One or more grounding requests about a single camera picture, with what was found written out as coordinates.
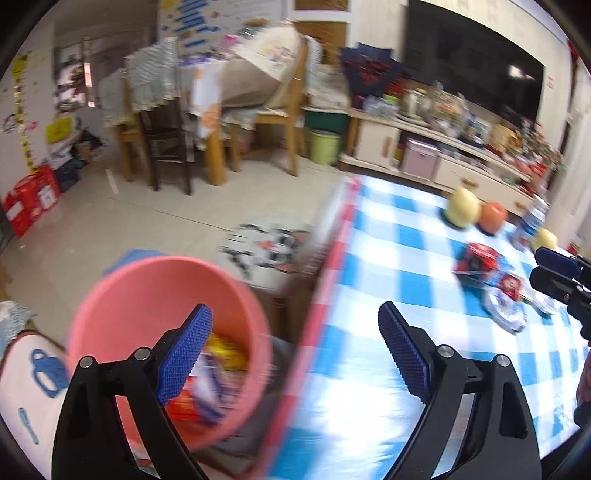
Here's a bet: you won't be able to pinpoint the wooden dining table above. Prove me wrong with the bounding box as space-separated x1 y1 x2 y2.
191 59 242 186

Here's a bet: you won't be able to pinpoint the artificial flower arrangement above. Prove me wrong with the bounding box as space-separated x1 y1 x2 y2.
519 120 566 178

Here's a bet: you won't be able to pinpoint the white milk bottle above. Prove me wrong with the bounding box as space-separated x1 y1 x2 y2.
514 196 550 250

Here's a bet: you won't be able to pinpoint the white cloth with blue print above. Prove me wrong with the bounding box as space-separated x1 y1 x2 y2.
0 331 71 478

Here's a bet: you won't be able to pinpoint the red snack wrapper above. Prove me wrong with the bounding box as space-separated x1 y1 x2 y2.
454 242 502 278

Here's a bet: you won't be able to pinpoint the orange fruit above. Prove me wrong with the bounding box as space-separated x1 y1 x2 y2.
477 201 508 234

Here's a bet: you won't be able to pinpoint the dark wrapped flower bouquet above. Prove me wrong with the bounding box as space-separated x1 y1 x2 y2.
339 43 408 101

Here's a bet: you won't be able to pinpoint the green plastic bin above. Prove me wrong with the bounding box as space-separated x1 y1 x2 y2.
308 128 342 167

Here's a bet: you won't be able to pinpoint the pink storage box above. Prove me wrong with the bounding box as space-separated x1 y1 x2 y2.
400 138 440 181

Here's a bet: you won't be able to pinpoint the glass fish tank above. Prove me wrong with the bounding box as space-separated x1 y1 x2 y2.
429 88 469 134

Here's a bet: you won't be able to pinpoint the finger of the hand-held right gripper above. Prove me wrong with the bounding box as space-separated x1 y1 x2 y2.
529 267 576 304
536 246 579 276

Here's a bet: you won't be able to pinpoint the red cardboard boxes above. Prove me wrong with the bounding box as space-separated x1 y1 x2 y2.
2 163 62 239

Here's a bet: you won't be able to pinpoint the wall poster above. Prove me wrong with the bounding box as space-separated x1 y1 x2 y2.
156 0 283 52

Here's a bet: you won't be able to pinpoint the yellow paper bag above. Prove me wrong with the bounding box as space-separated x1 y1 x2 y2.
43 116 75 145

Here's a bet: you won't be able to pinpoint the large beige printed bag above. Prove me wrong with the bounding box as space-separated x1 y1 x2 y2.
221 27 304 110

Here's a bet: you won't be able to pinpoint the white electric kettle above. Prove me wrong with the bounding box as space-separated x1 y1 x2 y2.
401 88 428 119

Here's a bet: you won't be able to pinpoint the black flat television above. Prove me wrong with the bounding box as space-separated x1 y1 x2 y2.
405 0 546 136

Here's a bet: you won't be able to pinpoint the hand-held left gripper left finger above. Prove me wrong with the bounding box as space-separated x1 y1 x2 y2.
52 303 213 480

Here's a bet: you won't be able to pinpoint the red snack packet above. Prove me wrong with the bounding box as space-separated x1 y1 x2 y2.
168 387 205 422

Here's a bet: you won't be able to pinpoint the pink plastic bin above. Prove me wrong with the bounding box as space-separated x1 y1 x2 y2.
66 258 273 454

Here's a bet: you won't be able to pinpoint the small red candy wrapper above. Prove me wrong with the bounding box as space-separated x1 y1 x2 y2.
498 272 525 302

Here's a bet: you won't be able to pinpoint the yellow apple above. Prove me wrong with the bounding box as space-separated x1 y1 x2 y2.
531 227 559 253
445 186 484 230

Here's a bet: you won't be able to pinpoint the clear plastic wrapper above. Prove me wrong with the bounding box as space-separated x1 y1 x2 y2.
530 295 560 318

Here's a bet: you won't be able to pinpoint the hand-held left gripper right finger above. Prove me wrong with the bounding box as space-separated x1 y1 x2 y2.
378 301 542 480

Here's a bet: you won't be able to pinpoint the yellow snack wrapper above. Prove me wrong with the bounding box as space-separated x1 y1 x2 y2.
205 334 246 371

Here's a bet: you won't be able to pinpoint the blue checkered tablecloth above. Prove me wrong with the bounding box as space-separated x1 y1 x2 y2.
259 174 591 480

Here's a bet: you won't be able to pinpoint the cat print stool cushion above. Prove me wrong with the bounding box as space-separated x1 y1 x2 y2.
219 221 315 288

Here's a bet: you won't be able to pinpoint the cream television cabinet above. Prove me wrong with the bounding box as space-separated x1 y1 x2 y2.
339 107 537 214

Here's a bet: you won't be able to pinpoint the dark wooden chair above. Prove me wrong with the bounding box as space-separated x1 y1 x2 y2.
124 41 195 195

